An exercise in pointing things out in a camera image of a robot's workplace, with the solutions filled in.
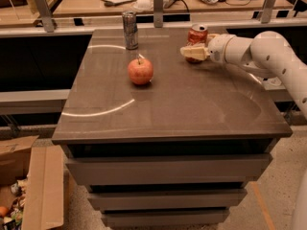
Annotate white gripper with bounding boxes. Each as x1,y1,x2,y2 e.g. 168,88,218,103
180,34,234,63

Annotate red coke can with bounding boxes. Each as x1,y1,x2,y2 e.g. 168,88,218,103
185,24,208,63

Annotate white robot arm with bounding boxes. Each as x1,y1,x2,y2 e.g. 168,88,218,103
180,31,307,230

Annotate red apple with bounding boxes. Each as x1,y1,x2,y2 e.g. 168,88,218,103
128,58,154,85

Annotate silver energy drink can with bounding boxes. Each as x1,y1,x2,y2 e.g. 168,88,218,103
122,11,138,50

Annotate grey drawer cabinet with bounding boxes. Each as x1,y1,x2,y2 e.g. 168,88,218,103
53,28,292,227

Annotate cardboard box with items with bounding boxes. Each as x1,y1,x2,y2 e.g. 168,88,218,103
0,136,64,230

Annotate grey metal bracket middle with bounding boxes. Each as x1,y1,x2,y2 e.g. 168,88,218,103
153,0,163,28

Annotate grey metal bracket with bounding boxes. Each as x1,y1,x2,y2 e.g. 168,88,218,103
259,0,276,24
153,0,163,28
34,0,56,33

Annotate grey metal bracket right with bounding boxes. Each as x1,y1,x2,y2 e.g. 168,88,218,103
259,0,276,24

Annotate grey metal bracket left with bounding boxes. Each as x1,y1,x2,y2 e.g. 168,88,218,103
34,0,56,33

